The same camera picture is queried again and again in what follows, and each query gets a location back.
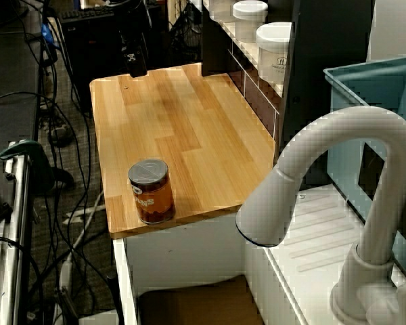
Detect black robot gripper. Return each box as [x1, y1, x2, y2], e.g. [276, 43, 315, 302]
[116, 12, 150, 78]

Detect orange beans can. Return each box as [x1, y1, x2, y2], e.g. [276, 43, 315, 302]
[127, 158, 176, 225]

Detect white toy kitchen sink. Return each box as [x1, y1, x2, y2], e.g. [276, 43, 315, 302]
[112, 184, 406, 325]

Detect black equipment box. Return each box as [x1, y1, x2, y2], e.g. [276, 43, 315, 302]
[59, 18, 131, 113]

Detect black computer keyboard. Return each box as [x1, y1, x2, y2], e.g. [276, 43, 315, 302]
[59, 8, 118, 25]

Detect black upright panel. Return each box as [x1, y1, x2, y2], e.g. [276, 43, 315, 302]
[279, 0, 376, 190]
[201, 0, 231, 78]

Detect wooden kitchen countertop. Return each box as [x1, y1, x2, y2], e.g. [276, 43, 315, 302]
[89, 62, 277, 240]

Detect blue plastic object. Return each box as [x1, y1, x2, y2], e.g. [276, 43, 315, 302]
[41, 19, 54, 45]

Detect white lidded plastic jar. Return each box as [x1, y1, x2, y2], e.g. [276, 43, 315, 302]
[232, 0, 269, 44]
[256, 22, 294, 86]
[208, 0, 235, 23]

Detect white shelf ledge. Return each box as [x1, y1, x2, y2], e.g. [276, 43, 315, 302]
[202, 0, 292, 100]

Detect dark tiled backsplash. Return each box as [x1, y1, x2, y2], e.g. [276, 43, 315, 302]
[227, 43, 280, 140]

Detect black desk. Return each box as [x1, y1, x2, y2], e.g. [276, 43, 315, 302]
[0, 32, 44, 145]

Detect green metal clamp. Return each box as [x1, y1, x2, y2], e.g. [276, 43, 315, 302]
[0, 138, 55, 194]

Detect curved kitchen faucet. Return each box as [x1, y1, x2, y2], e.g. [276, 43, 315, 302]
[235, 106, 406, 322]

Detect teal plastic bin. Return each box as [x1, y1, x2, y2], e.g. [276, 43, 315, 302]
[323, 56, 406, 282]

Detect brown cardboard sheet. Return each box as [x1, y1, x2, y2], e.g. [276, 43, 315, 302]
[137, 274, 265, 325]

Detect thin black cable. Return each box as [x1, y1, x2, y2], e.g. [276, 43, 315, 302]
[0, 235, 45, 325]
[0, 91, 93, 238]

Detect white floor cable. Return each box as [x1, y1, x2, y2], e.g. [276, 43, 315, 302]
[53, 192, 106, 325]

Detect aluminium frame rail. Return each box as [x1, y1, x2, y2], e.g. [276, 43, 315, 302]
[0, 156, 34, 325]

